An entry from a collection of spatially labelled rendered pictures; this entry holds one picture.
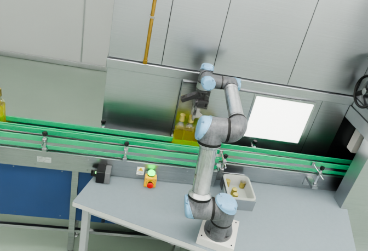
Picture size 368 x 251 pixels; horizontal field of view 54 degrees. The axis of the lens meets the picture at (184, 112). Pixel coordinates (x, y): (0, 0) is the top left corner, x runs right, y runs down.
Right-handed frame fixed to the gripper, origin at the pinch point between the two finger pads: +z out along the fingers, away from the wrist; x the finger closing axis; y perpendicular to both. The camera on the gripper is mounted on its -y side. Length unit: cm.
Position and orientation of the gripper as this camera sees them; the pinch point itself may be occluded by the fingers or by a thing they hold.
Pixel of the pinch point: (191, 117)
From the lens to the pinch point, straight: 220.3
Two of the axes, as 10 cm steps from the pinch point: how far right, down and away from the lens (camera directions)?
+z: -2.0, 8.6, 4.7
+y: 9.8, 1.4, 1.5
